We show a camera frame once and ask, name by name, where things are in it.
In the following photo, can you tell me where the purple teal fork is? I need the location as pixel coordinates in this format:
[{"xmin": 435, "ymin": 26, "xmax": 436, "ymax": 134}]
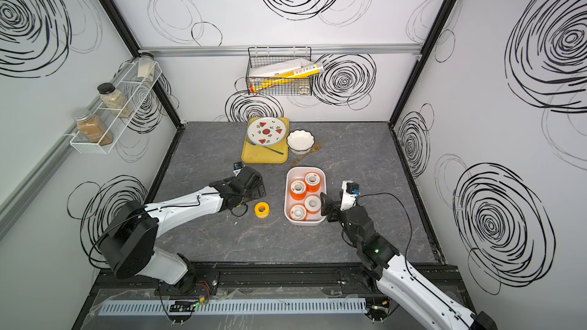
[{"xmin": 246, "ymin": 137, "xmax": 284, "ymax": 155}]

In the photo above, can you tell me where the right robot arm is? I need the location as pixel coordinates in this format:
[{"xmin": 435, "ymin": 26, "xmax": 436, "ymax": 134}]
[{"xmin": 320, "ymin": 192, "xmax": 498, "ymax": 329}]

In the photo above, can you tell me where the white wire spice rack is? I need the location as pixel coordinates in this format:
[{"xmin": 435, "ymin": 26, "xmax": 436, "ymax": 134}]
[{"xmin": 70, "ymin": 57, "xmax": 164, "ymax": 154}]

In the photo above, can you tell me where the aluminium wall rail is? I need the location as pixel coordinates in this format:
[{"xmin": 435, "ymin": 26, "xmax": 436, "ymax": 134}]
[{"xmin": 138, "ymin": 43, "xmax": 423, "ymax": 57}]

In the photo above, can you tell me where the black wire basket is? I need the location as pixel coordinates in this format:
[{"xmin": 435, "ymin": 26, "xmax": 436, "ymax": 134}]
[{"xmin": 246, "ymin": 46, "xmax": 312, "ymax": 96}]

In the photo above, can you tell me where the brown spice jar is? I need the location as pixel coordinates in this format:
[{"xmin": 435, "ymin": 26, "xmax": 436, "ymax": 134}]
[{"xmin": 72, "ymin": 108, "xmax": 113, "ymax": 146}]

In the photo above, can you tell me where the yellow plastic tray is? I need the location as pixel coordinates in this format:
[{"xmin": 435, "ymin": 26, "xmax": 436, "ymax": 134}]
[{"xmin": 241, "ymin": 118, "xmax": 290, "ymax": 164}]

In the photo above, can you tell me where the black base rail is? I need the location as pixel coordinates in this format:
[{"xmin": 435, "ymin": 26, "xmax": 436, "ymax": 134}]
[{"xmin": 91, "ymin": 263, "xmax": 464, "ymax": 296}]

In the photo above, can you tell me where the white spice jar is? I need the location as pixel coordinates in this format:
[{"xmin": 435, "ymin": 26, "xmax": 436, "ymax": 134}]
[{"xmin": 137, "ymin": 52, "xmax": 155, "ymax": 82}]

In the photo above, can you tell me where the watermelon pattern plate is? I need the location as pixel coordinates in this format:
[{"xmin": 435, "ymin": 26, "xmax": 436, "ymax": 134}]
[{"xmin": 246, "ymin": 117, "xmax": 287, "ymax": 147}]

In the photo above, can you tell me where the orange sealing tape roll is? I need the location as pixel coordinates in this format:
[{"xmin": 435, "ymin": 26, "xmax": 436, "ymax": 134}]
[
  {"xmin": 304, "ymin": 172, "xmax": 322, "ymax": 193},
  {"xmin": 289, "ymin": 180, "xmax": 307, "ymax": 201},
  {"xmin": 304, "ymin": 195, "xmax": 322, "ymax": 214},
  {"xmin": 289, "ymin": 204, "xmax": 307, "ymax": 222}
]

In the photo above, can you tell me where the white scalloped bowl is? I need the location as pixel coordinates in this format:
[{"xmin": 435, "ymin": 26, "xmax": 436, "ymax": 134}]
[{"xmin": 287, "ymin": 130, "xmax": 315, "ymax": 155}]

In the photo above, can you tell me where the white storage box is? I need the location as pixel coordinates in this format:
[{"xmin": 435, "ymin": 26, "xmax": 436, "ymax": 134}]
[{"xmin": 284, "ymin": 167, "xmax": 327, "ymax": 227}]

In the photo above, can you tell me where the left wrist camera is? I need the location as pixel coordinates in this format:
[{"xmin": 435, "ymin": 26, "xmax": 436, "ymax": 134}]
[{"xmin": 233, "ymin": 161, "xmax": 244, "ymax": 176}]

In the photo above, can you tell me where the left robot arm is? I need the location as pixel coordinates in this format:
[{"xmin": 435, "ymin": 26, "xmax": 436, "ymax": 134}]
[{"xmin": 96, "ymin": 167, "xmax": 265, "ymax": 293}]

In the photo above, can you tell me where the black corner frame post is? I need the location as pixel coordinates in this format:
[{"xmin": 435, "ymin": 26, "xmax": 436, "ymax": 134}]
[{"xmin": 99, "ymin": 0, "xmax": 185, "ymax": 130}]

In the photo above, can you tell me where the white slotted cable duct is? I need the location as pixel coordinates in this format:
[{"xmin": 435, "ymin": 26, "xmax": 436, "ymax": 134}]
[{"xmin": 97, "ymin": 298, "xmax": 368, "ymax": 316}]

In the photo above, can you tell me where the yellow sealing tape roll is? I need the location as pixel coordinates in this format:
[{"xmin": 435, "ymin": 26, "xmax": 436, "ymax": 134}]
[{"xmin": 255, "ymin": 202, "xmax": 271, "ymax": 218}]

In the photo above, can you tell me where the yellow white foil box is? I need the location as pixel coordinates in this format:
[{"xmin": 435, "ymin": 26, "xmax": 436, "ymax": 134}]
[{"xmin": 246, "ymin": 58, "xmax": 324, "ymax": 96}]

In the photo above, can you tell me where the black lid spice jar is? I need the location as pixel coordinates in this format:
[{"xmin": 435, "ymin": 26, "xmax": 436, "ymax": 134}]
[{"xmin": 97, "ymin": 82, "xmax": 134, "ymax": 119}]

